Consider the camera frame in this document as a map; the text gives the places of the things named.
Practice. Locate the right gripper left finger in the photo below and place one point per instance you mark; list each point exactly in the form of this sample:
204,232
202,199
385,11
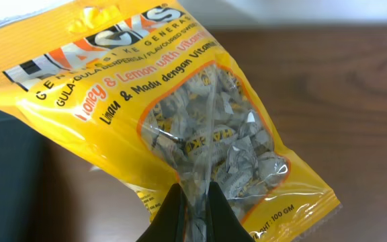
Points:
169,223

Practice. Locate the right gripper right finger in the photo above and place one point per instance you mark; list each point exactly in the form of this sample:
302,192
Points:
221,223

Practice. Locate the yellow Hacks candy bag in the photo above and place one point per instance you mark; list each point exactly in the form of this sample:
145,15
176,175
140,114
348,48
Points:
141,90

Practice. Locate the black gift box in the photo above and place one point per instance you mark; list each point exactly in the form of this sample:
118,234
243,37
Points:
20,151

